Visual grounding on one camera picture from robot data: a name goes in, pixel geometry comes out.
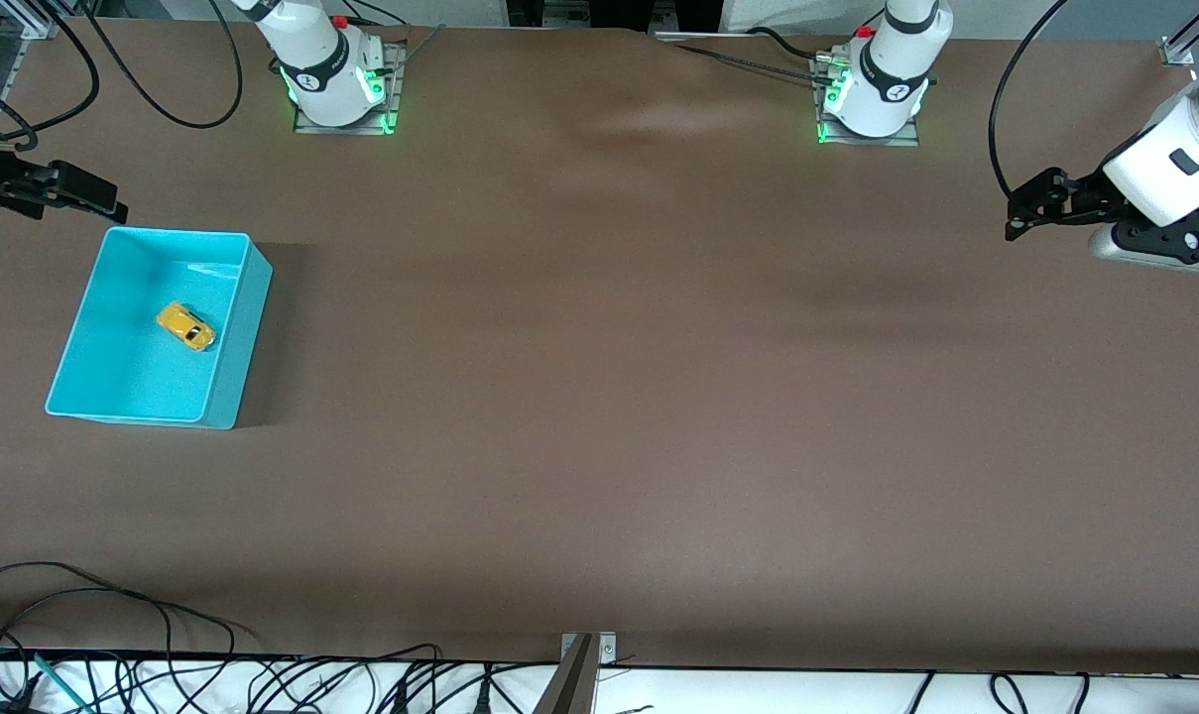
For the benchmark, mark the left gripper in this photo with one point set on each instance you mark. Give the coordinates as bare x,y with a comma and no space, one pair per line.
1089,192

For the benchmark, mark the yellow beetle toy car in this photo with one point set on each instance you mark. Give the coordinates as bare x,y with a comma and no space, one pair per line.
184,325

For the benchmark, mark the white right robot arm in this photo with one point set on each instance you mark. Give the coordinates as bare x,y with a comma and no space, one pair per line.
321,69

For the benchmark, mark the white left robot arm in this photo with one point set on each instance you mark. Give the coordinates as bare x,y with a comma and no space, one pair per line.
892,79

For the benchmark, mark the turquoise plastic bin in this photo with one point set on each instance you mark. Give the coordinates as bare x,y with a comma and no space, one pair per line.
123,377

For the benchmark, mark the grey metal device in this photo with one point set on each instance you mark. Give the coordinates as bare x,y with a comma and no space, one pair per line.
569,12

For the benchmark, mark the brown table mat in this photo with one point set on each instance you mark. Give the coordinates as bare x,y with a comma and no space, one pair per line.
599,446

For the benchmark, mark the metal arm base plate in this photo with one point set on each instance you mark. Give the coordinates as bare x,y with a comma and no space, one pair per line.
346,127
901,141

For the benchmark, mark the aluminium frame extrusion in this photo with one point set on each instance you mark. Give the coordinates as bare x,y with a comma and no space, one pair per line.
39,22

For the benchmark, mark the aluminium frame corner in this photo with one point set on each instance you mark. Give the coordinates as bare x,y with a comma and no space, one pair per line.
1176,52

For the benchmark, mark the grey metal table bracket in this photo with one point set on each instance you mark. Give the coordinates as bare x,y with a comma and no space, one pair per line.
584,684

